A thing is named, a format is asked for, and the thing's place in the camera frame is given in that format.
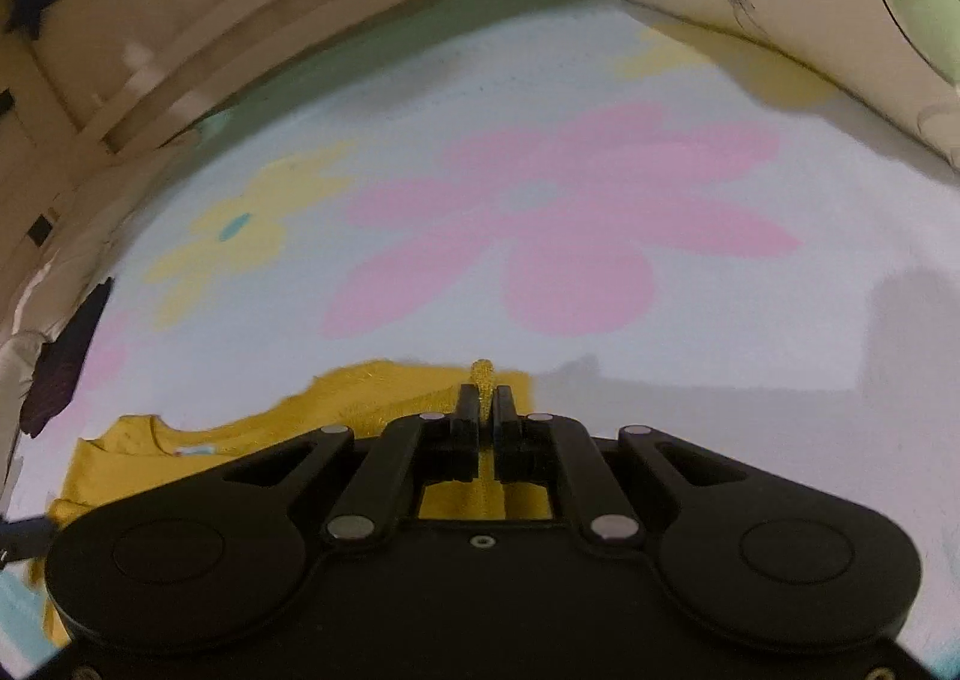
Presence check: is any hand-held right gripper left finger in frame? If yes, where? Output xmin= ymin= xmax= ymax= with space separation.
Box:
xmin=222 ymin=384 xmax=481 ymax=546

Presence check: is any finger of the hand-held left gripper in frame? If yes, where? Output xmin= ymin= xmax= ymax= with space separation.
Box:
xmin=0 ymin=515 xmax=58 ymax=565

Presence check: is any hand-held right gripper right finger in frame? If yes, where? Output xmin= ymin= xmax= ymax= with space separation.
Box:
xmin=491 ymin=385 xmax=751 ymax=546

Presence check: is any mustard yellow sweater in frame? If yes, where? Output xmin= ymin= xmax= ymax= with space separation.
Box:
xmin=26 ymin=357 xmax=557 ymax=651

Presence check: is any floral bed sheet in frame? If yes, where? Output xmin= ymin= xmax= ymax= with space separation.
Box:
xmin=0 ymin=0 xmax=960 ymax=662

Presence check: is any dark purple folded cloth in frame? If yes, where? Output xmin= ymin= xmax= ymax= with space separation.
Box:
xmin=19 ymin=275 xmax=115 ymax=438

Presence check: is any dark blue star sticker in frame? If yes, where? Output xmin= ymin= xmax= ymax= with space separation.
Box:
xmin=4 ymin=0 xmax=67 ymax=42

